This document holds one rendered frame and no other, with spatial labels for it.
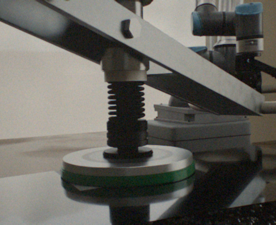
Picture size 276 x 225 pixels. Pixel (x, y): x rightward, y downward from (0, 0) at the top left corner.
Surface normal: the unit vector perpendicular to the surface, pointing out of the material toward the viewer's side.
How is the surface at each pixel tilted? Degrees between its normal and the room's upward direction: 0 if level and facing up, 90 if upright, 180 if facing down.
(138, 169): 90
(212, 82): 90
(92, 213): 0
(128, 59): 90
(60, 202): 0
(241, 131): 90
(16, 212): 0
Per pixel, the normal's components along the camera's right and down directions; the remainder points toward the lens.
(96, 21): 0.78, 0.02
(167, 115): -0.91, 0.06
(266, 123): 0.43, 0.05
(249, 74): -0.14, 0.12
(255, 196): -0.03, -1.00
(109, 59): -0.55, 0.07
